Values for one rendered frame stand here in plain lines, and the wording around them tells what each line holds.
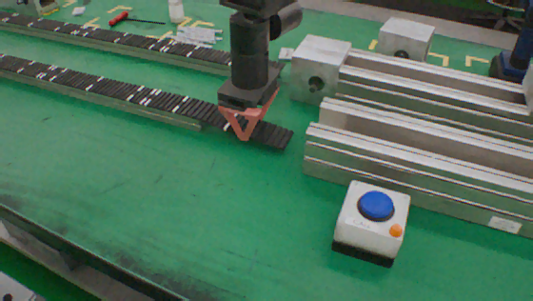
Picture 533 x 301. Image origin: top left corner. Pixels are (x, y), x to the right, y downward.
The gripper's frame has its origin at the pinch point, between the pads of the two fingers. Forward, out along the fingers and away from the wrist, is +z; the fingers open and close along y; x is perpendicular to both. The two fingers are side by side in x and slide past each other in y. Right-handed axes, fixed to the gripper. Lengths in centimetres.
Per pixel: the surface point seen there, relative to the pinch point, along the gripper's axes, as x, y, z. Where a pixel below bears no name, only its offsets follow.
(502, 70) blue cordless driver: -41, 34, -4
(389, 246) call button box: -26.0, -17.1, -2.4
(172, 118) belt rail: 14.5, -1.7, 1.4
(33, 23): 72, 17, -1
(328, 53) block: -8.0, 17.3, -7.4
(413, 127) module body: -25.4, 2.4, -6.4
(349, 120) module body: -15.9, 2.1, -4.8
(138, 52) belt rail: 36.3, 16.9, 1.4
